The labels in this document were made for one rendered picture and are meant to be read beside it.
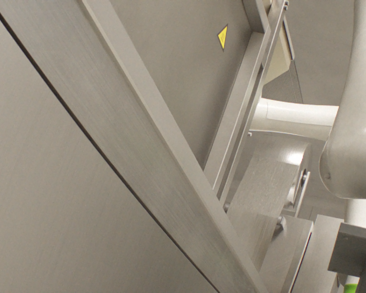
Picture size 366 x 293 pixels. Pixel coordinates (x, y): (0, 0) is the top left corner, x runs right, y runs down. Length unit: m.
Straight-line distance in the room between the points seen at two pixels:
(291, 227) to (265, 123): 0.63
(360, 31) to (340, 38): 2.36
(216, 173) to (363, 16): 0.49
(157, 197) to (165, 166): 0.03
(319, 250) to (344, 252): 1.32
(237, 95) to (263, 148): 1.32
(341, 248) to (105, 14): 0.77
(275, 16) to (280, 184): 1.08
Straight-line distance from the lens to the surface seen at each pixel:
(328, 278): 2.41
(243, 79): 1.29
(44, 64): 0.37
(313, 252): 2.44
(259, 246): 2.34
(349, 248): 1.09
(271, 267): 2.38
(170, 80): 1.01
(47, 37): 0.37
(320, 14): 3.61
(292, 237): 2.40
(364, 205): 2.03
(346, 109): 1.29
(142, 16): 0.89
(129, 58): 0.45
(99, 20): 0.41
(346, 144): 1.23
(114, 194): 0.48
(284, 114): 1.88
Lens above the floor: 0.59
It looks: 20 degrees up
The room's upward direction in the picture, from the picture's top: 21 degrees clockwise
